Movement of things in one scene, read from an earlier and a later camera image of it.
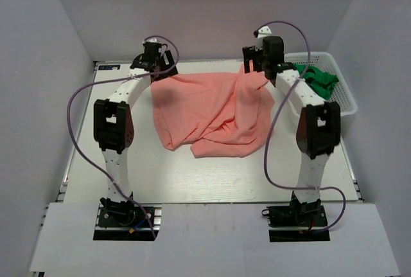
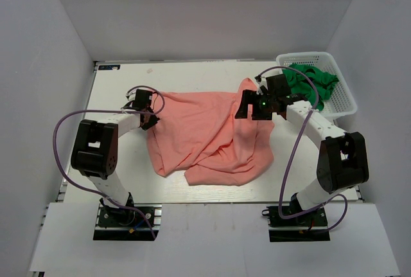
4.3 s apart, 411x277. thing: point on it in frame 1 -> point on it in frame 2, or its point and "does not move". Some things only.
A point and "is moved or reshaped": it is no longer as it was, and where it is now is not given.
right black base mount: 311,215 does not move
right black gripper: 250,56 -> 252,107
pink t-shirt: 216,115 is moved or reshaped
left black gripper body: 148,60 -> 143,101
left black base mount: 126,221 does not move
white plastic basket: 324,61 does not move
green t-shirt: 322,82 does not move
